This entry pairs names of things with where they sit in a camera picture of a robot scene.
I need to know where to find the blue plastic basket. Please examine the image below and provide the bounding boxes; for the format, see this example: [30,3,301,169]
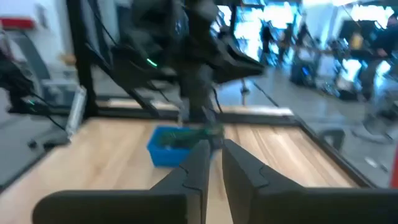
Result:
[146,124,225,168]

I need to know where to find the person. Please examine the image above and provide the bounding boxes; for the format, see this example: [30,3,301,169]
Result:
[360,14,398,102]

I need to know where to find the silver metal bar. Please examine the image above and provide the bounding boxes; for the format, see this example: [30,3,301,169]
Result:
[65,85,87,139]

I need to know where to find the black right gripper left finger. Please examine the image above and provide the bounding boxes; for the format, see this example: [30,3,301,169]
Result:
[32,139,211,224]

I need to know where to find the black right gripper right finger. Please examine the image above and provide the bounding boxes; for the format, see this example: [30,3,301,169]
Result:
[221,138,398,224]

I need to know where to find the green braided cable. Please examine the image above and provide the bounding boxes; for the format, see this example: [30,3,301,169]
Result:
[157,123,225,147]

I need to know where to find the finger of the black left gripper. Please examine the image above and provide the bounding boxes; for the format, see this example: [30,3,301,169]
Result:
[228,42,266,72]
[216,70,266,85]

